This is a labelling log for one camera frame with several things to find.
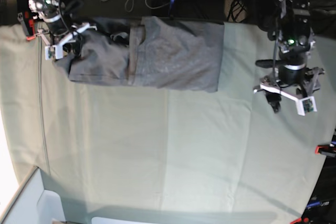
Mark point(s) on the red black clamp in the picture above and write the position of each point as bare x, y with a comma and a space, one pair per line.
327, 150
26, 18
171, 16

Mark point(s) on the gripper image left arm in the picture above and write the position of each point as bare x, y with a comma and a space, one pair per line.
75, 48

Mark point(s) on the red clamp bottom right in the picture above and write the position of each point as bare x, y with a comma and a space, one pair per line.
302, 220

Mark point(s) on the red black clamp left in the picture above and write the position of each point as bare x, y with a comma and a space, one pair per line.
26, 18

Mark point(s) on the gripper image right arm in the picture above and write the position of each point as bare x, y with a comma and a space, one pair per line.
284, 76

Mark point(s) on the grey t-shirt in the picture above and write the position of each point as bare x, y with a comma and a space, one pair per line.
151, 52

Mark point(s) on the red black clamp middle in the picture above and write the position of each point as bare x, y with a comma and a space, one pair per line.
171, 16

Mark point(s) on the red black clamp right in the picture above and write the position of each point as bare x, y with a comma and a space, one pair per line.
327, 150

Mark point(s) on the light green table cloth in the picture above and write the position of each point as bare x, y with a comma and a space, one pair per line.
163, 156

